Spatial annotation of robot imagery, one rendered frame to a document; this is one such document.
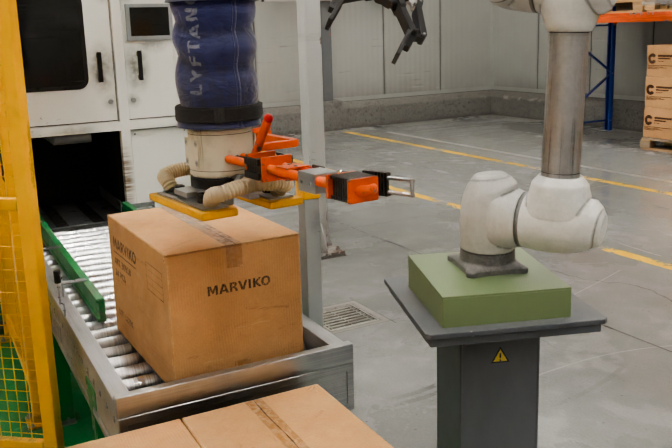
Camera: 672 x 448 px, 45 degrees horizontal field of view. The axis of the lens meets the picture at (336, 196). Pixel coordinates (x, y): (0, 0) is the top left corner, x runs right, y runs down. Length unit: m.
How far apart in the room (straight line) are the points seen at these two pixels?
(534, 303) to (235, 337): 0.83
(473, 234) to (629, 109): 9.76
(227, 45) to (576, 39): 0.87
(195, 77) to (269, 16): 9.90
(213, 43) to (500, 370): 1.19
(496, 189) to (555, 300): 0.33
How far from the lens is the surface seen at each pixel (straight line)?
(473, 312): 2.15
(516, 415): 2.43
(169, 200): 2.15
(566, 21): 2.12
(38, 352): 2.94
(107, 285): 3.38
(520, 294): 2.18
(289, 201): 2.08
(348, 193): 1.59
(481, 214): 2.23
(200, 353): 2.29
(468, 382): 2.33
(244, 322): 2.32
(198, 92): 2.04
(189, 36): 2.05
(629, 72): 12.11
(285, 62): 12.04
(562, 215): 2.16
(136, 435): 2.15
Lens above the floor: 1.52
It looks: 12 degrees down
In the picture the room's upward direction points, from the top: 2 degrees counter-clockwise
